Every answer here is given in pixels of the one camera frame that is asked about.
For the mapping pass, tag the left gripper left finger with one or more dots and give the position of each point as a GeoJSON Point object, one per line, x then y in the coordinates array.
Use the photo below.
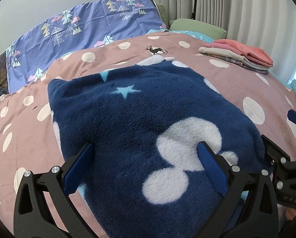
{"type": "Point", "coordinates": [32, 217]}

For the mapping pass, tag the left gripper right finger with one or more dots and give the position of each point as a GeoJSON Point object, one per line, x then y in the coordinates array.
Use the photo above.
{"type": "Point", "coordinates": [248, 207]}

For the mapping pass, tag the navy fleece garment white spots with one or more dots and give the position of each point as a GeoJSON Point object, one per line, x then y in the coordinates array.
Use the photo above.
{"type": "Point", "coordinates": [145, 178]}

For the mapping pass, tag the plaid folded garment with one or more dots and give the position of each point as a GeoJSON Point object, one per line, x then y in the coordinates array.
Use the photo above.
{"type": "Point", "coordinates": [239, 63]}

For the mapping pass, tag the coral folded garment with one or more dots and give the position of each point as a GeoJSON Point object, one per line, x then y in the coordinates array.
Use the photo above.
{"type": "Point", "coordinates": [254, 54]}

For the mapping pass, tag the pink polka dot blanket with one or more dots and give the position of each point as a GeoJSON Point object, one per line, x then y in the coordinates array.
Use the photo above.
{"type": "Point", "coordinates": [27, 138]}

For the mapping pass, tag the beige folded garment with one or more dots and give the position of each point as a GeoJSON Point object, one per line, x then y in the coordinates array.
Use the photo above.
{"type": "Point", "coordinates": [232, 55]}

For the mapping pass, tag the grey curtain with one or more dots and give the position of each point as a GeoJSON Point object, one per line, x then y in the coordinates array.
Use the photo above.
{"type": "Point", "coordinates": [267, 24]}

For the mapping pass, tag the green pillow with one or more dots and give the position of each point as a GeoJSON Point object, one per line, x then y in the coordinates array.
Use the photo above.
{"type": "Point", "coordinates": [188, 25]}

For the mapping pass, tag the blue tree print sheet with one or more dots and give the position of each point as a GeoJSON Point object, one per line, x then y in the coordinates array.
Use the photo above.
{"type": "Point", "coordinates": [89, 25]}

